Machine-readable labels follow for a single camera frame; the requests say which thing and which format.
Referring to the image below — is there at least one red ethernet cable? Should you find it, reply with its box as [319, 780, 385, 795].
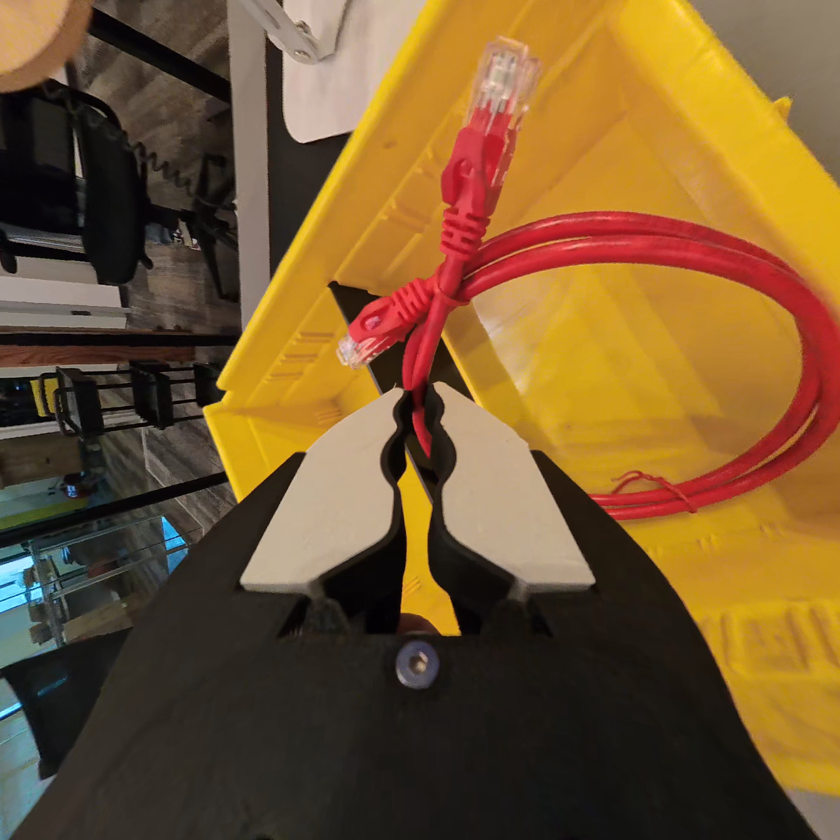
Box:
[336, 36, 840, 522]

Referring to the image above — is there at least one black metal rack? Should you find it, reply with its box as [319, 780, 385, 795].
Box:
[39, 363, 224, 435]

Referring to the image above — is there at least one metal stand bracket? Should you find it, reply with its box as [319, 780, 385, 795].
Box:
[239, 0, 324, 64]

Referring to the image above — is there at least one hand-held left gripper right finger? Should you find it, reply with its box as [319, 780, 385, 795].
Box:
[425, 382, 598, 636]

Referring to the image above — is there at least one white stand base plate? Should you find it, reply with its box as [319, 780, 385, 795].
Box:
[282, 0, 350, 143]

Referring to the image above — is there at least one yellow plastic bin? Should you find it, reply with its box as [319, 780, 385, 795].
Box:
[202, 0, 840, 796]

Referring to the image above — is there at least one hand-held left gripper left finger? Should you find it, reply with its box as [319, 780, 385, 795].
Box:
[239, 386, 408, 634]

